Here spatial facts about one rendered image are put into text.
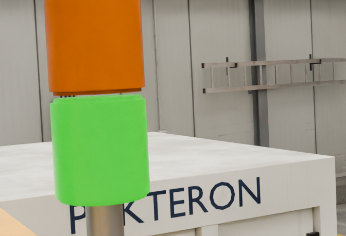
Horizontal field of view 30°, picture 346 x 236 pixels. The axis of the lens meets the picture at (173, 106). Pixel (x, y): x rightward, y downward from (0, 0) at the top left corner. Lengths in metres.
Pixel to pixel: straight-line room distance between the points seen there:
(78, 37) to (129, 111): 0.04
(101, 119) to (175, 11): 8.73
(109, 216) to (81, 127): 0.05
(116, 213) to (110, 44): 0.09
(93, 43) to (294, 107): 9.85
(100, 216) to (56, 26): 0.10
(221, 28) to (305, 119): 2.05
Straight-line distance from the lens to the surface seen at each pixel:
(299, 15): 10.26
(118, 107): 0.32
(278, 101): 9.95
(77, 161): 0.32
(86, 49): 0.32
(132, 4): 0.33
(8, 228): 0.57
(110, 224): 0.34
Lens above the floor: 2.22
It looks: 3 degrees down
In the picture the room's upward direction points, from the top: 3 degrees counter-clockwise
